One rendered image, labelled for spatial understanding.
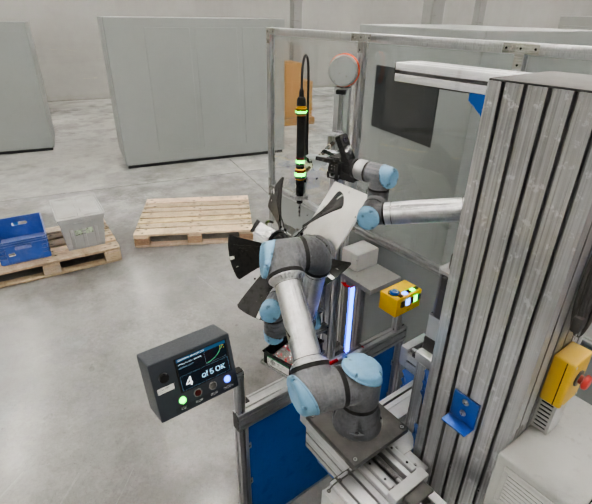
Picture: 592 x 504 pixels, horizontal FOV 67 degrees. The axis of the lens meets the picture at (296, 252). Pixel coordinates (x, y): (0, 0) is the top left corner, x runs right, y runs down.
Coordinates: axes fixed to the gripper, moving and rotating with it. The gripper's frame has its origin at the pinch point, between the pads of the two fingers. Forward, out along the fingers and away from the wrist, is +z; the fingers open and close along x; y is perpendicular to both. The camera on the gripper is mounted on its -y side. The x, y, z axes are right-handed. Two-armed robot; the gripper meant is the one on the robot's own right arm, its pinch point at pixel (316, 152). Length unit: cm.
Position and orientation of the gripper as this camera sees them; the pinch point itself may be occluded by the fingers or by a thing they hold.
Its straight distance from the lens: 178.3
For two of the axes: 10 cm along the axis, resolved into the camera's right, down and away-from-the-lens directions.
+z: -7.3, -3.3, 6.0
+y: -0.1, 8.8, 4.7
